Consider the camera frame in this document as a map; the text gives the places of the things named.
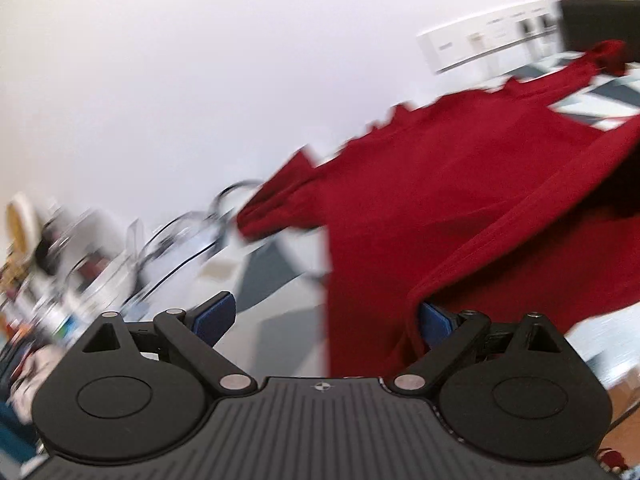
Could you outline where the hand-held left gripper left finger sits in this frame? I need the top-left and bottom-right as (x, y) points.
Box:
(77, 291), (257, 401)

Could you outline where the teal curtain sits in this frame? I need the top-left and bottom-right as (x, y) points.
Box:
(0, 399), (42, 464)

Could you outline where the black cable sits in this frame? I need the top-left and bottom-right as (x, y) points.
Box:
(134, 180), (262, 307)

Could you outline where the black box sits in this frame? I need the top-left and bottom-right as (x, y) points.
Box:
(559, 0), (640, 57)

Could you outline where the red sweater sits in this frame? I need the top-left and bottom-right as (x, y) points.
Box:
(235, 39), (640, 377)

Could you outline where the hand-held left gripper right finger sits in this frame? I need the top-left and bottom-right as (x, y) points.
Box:
(390, 301), (571, 401)

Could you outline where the white wall socket panel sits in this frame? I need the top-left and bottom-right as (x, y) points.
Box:
(417, 0), (565, 75)

